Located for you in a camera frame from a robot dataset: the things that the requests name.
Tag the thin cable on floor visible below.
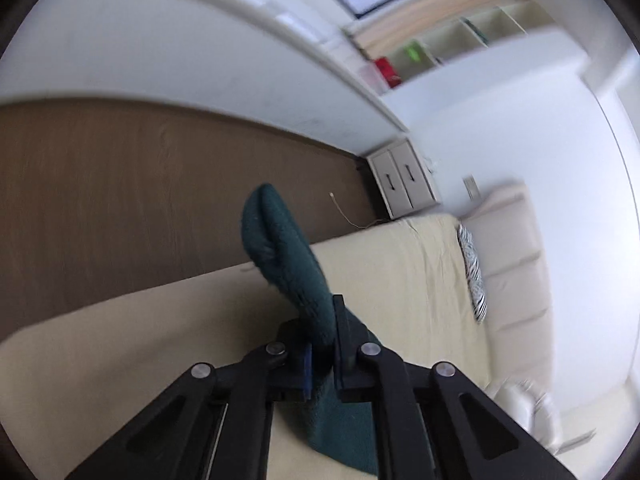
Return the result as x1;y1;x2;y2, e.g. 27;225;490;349
328;192;382;229

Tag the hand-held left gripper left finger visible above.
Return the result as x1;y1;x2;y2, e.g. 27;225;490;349
65;320;315;480

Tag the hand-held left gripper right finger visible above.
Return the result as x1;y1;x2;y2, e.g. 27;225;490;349
332;295;577;480

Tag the white open shelf unit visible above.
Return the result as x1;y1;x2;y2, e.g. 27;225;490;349
350;0;556;96

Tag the zebra striped pillow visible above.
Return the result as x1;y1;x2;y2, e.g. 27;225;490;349
456;223;489;324

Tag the white two-drawer nightstand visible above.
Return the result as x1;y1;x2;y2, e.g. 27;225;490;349
366;140;442;221

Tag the cream padded headboard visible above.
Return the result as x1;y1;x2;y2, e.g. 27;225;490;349
457;180;557;456

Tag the white folded duvet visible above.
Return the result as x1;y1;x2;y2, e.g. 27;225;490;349
487;379;564;453

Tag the red item on shelf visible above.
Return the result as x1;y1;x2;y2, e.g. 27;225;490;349
374;57;404;89

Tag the dark green knit garment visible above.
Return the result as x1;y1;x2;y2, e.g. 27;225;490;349
241;183;387;476

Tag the white long window ledge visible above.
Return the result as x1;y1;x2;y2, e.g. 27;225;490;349
0;0;412;159

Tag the bed with cream sheet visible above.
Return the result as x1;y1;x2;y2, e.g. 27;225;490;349
0;212;501;480

